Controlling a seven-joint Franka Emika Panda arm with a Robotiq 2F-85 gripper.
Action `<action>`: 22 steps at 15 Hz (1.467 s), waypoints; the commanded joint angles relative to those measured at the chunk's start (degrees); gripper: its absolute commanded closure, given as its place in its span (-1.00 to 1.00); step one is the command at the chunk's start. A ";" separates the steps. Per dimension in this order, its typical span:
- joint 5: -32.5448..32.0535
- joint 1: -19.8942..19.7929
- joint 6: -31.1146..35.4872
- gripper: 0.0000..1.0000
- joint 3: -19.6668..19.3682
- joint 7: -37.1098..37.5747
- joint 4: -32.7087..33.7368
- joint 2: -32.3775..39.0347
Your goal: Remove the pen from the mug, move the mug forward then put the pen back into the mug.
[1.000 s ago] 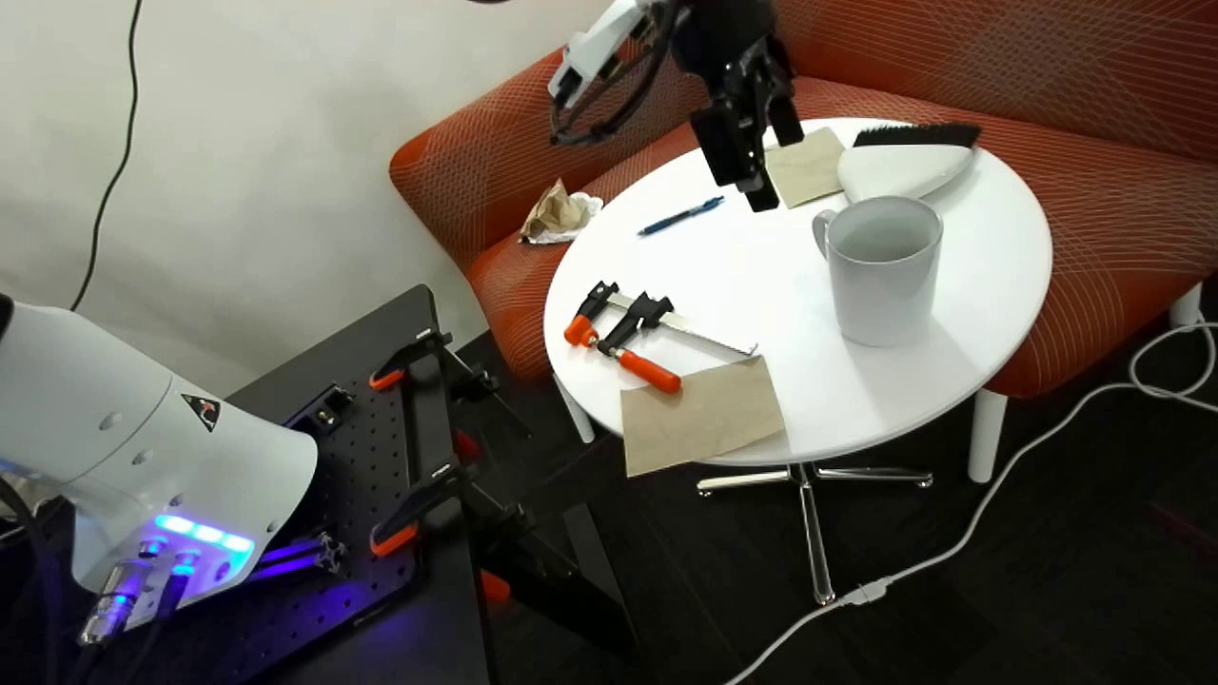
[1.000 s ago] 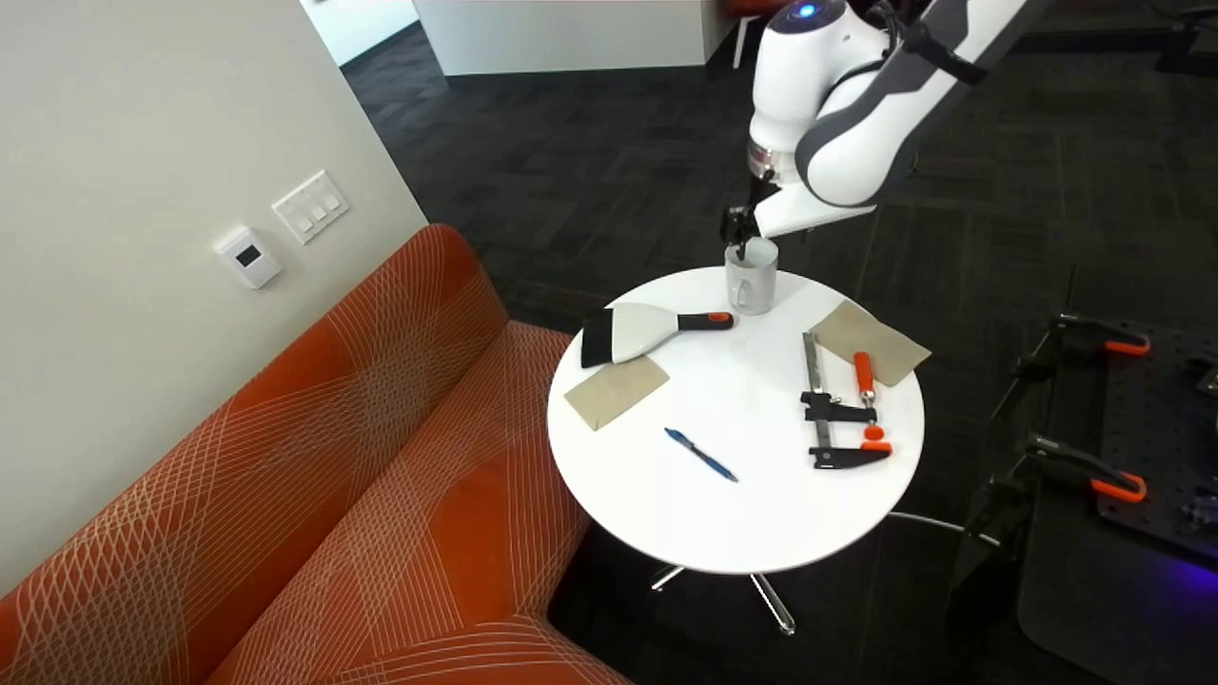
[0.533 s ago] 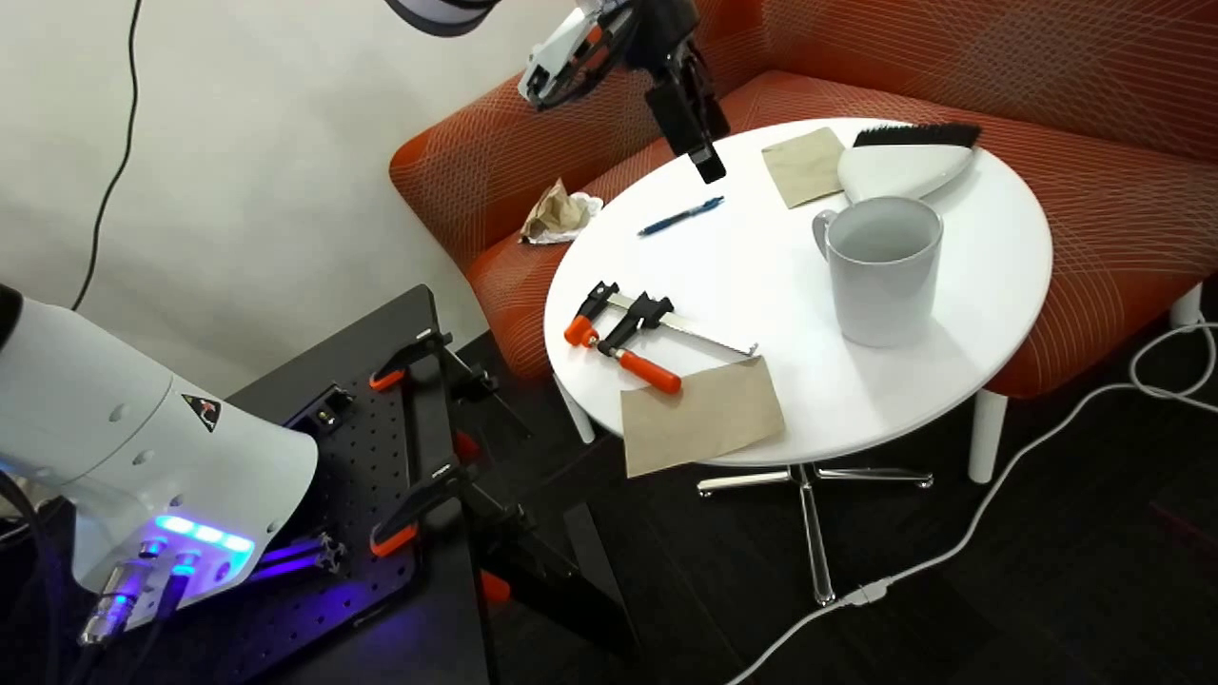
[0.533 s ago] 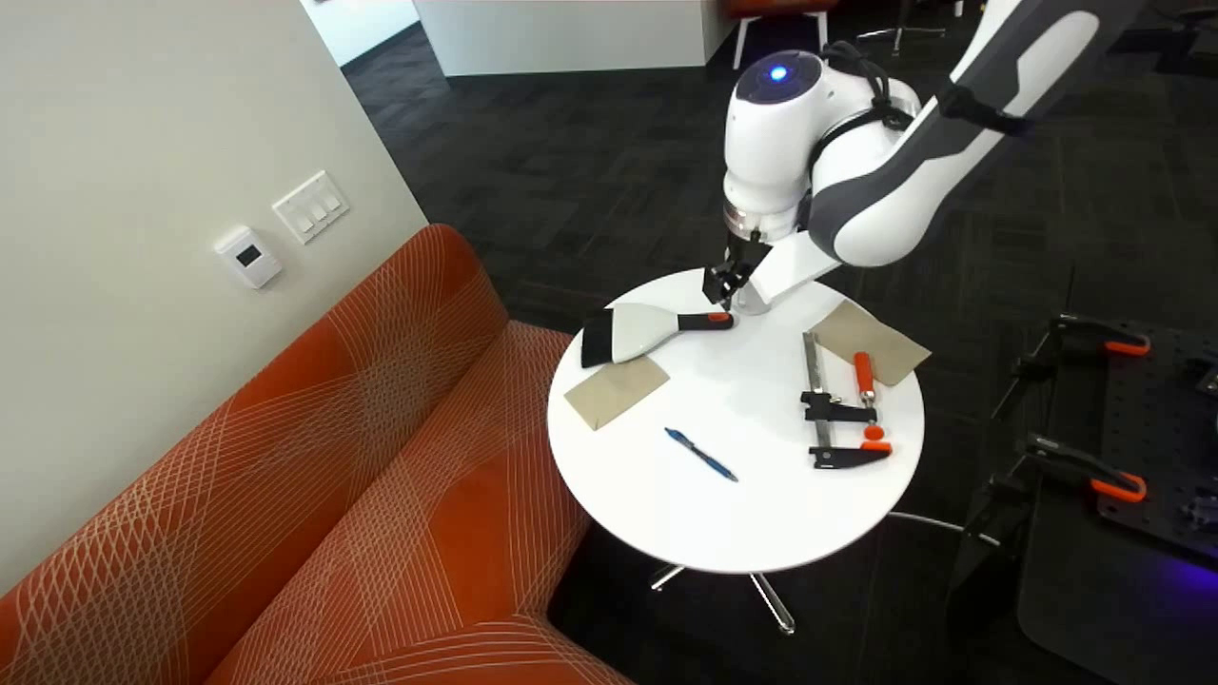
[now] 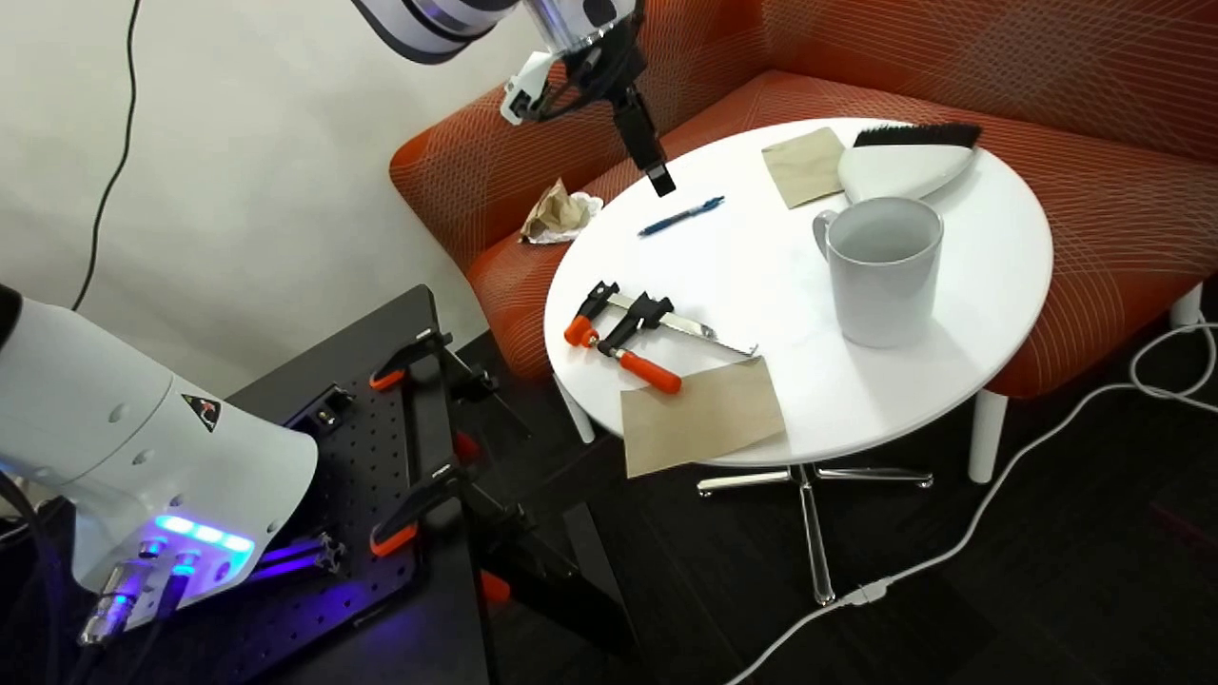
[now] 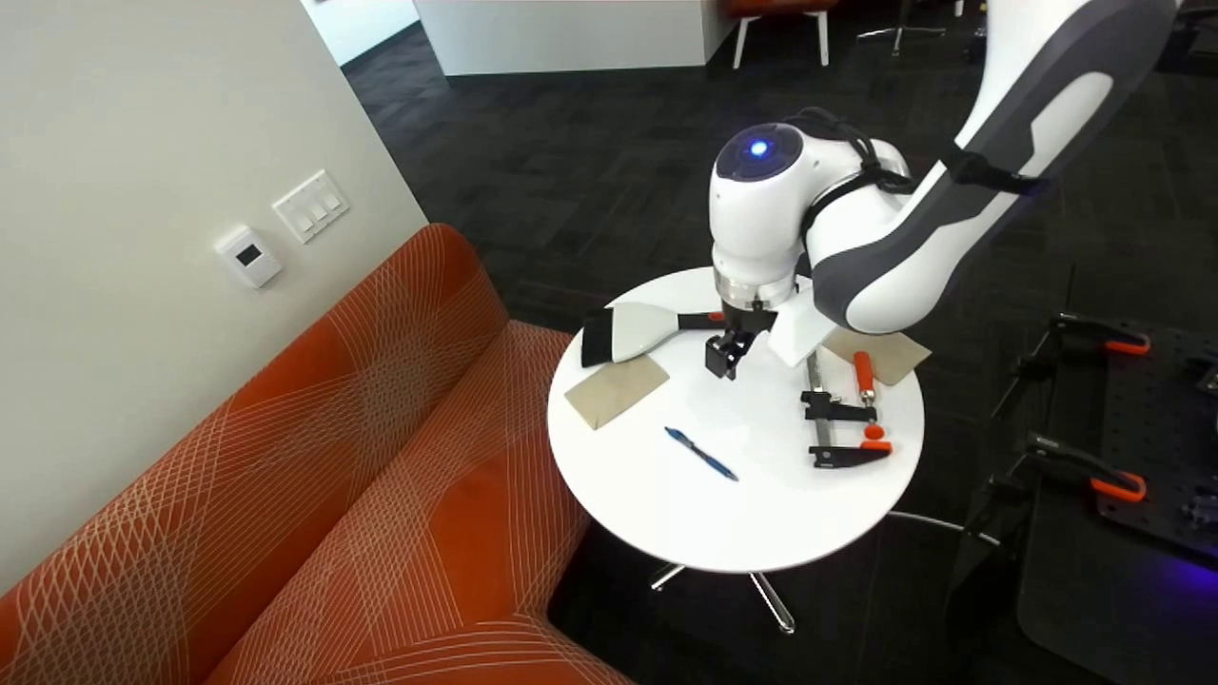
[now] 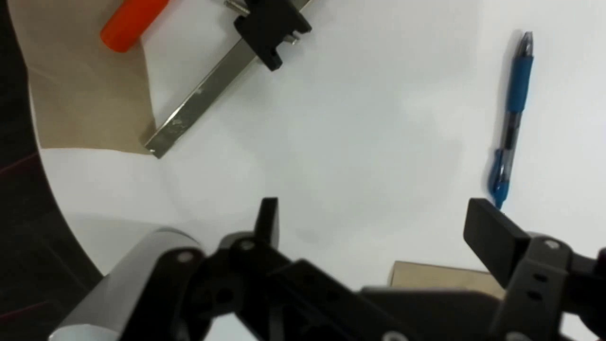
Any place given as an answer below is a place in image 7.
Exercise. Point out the large brown cardboard piece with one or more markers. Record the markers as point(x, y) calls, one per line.
point(81, 106)

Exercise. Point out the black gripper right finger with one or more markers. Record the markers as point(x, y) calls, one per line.
point(536, 276)

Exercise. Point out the blue pen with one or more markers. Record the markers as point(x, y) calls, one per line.
point(517, 94)

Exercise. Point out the round white side table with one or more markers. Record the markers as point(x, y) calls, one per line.
point(379, 125)

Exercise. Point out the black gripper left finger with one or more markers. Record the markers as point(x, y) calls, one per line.
point(265, 276)

